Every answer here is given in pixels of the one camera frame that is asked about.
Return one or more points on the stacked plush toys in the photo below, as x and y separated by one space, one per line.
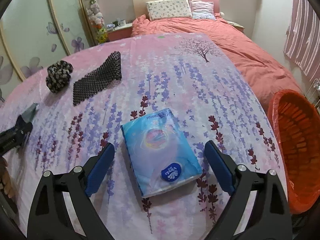
96 21

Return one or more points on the black beaded mat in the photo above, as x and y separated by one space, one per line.
99 79

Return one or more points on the pink striped curtain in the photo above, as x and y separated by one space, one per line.
302 43

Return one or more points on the pink white left nightstand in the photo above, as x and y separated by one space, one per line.
120 32

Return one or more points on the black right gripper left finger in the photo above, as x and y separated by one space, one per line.
48 216

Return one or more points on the pink floral table cloth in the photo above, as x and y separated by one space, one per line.
177 92

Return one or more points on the blue cracker bag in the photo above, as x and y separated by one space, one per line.
29 113

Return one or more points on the orange plastic trash basket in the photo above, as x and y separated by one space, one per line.
295 123

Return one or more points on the bed with coral duvet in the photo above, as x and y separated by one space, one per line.
263 73

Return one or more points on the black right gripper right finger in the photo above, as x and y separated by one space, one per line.
257 207

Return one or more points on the black white scrunchie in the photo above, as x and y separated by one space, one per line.
59 75

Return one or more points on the sliding floral wardrobe door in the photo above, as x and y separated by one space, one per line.
37 33

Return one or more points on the blue tissue pack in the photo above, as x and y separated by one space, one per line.
160 156

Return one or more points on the pink striped pillow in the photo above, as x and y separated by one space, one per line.
202 10

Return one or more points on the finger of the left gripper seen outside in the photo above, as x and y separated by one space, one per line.
22 129

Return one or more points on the right nightstand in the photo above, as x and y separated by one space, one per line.
236 26

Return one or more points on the white floral pillow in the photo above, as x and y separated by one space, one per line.
162 9

